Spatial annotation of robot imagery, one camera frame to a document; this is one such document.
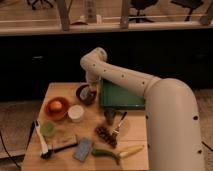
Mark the purple bowl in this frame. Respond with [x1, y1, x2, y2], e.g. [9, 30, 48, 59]
[76, 84, 97, 105]

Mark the black cable right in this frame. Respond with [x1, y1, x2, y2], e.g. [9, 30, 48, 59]
[201, 140, 213, 153]

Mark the black cable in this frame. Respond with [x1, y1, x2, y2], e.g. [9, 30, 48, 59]
[201, 140, 213, 153]
[0, 129, 22, 169]

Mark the wooden block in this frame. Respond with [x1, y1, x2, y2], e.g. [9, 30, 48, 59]
[51, 136, 77, 149]

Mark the egg in orange bowl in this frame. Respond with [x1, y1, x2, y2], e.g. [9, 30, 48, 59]
[49, 101, 62, 112]

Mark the grey blue towel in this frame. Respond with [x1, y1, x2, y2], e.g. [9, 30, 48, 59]
[80, 86, 91, 100]

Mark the small green cup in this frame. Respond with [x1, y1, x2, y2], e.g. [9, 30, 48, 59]
[40, 121, 55, 138]

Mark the orange bowl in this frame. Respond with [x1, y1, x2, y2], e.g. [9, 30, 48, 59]
[44, 97, 69, 121]

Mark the dark brown food piece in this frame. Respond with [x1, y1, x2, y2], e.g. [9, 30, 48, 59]
[95, 126, 117, 148]

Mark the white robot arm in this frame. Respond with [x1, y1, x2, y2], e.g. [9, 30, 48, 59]
[80, 47, 205, 171]

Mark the green plastic tray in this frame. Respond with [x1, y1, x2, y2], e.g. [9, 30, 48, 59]
[99, 79, 145, 110]

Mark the black handled spatula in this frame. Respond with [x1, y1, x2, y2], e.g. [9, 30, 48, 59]
[40, 143, 77, 160]

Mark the black cable left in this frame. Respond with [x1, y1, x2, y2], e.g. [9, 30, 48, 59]
[0, 129, 22, 169]

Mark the blue sponge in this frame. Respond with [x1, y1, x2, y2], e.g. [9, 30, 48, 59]
[73, 137, 93, 162]

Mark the white round container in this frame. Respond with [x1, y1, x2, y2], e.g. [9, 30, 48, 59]
[68, 105, 84, 123]

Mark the corn cob with husk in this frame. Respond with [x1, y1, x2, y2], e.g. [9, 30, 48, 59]
[91, 145, 144, 165]

